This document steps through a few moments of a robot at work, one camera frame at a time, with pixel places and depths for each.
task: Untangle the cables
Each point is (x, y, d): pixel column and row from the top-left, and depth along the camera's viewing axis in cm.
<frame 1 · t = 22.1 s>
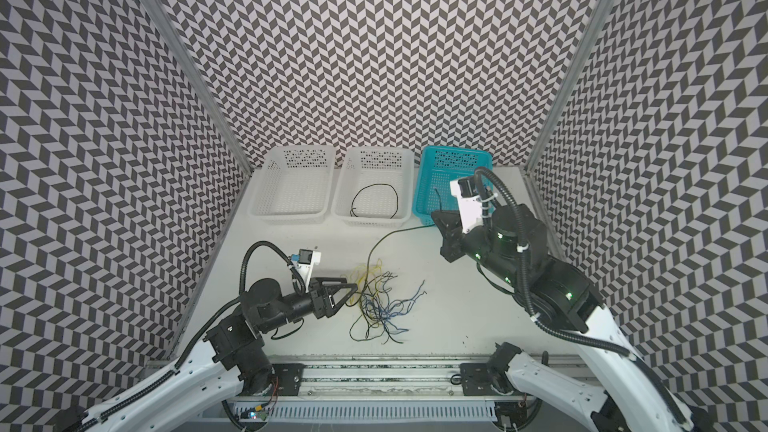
left hand: (351, 288, 68), fingers open
right hand: (437, 212, 57), fingers closed
left white plastic basket: (294, 185, 115), on the table
teal plastic basket: (435, 169, 118), point 2 cm above the table

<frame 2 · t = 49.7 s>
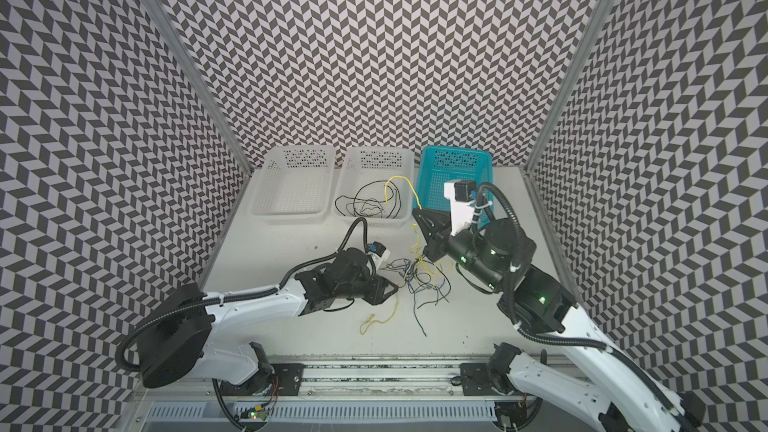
left hand: (394, 286, 79), fingers open
right hand: (417, 211, 56), fingers closed
the named things where they were.

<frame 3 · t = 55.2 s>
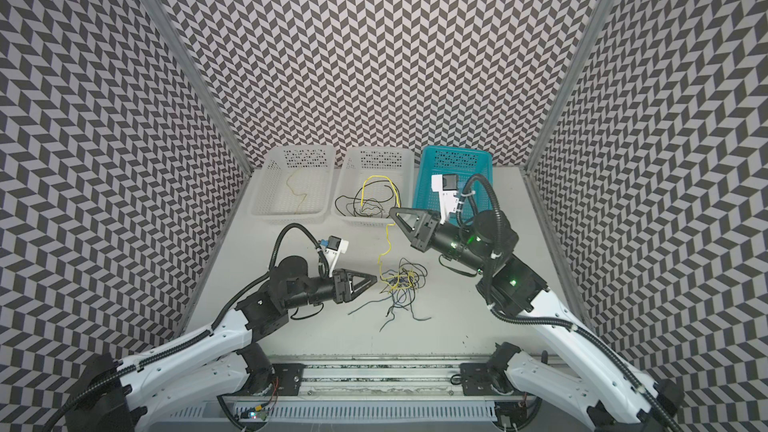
left hand: (372, 282, 68), fingers open
right hand: (393, 212, 56), fingers closed
the named things where they were.

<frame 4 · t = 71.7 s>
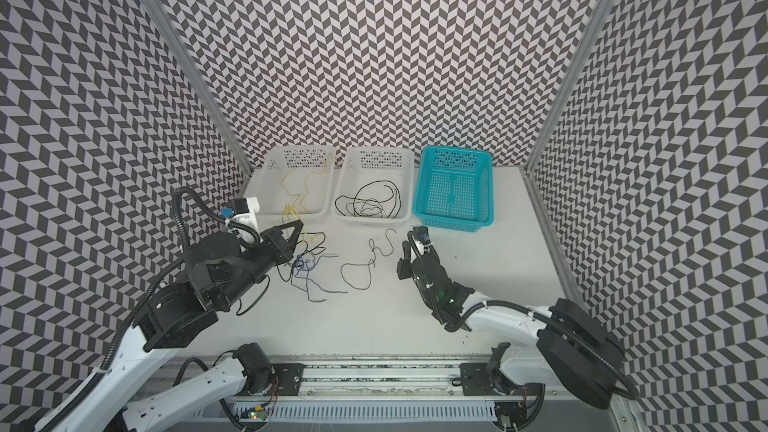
left hand: (305, 224, 61), fingers closed
right hand: (404, 243, 81), fingers closed
the named things where they were.

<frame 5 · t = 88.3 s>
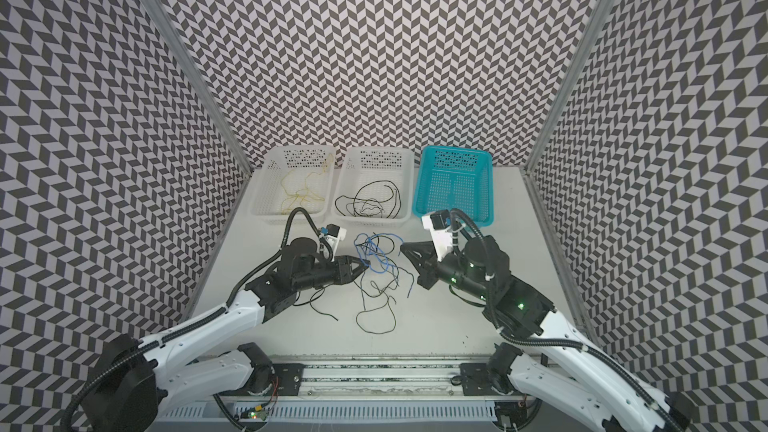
left hand: (367, 265, 75), fingers open
right hand: (403, 248, 62), fingers closed
the named things where they were.

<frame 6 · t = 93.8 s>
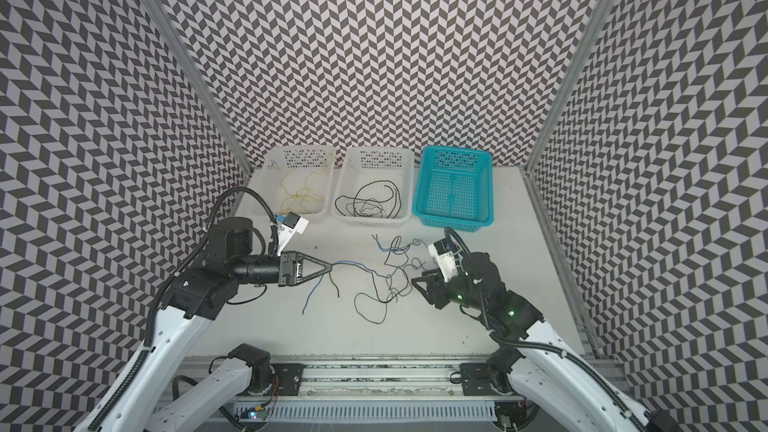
left hand: (325, 273, 59), fingers closed
right hand: (418, 278, 73), fingers open
the named things where they were.

